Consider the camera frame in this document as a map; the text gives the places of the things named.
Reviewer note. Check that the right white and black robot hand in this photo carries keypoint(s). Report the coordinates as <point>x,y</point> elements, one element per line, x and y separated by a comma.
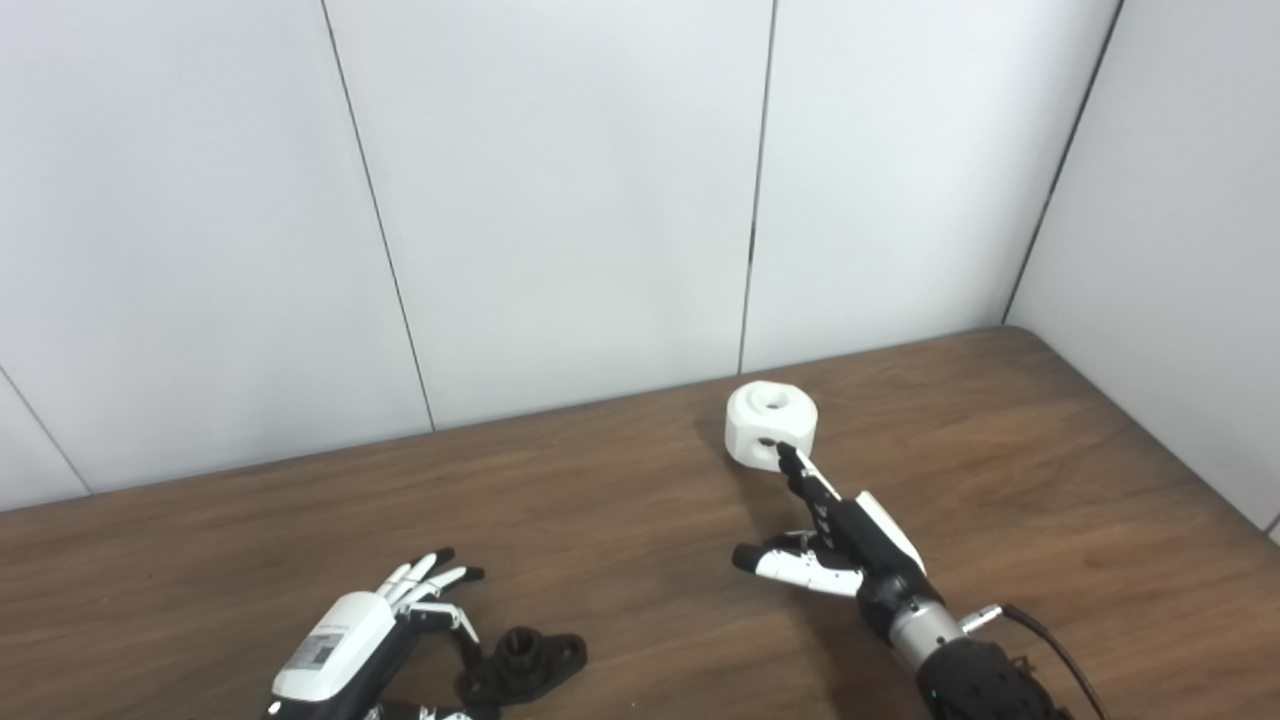
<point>870,545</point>

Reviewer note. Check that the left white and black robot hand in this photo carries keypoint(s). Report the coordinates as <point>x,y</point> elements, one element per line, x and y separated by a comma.
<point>340,640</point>

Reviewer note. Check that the round white plastic piece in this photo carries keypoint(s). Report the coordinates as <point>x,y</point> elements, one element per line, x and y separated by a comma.
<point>765,415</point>

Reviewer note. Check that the black flanged holder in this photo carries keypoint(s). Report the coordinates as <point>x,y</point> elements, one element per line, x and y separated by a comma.
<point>525,660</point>

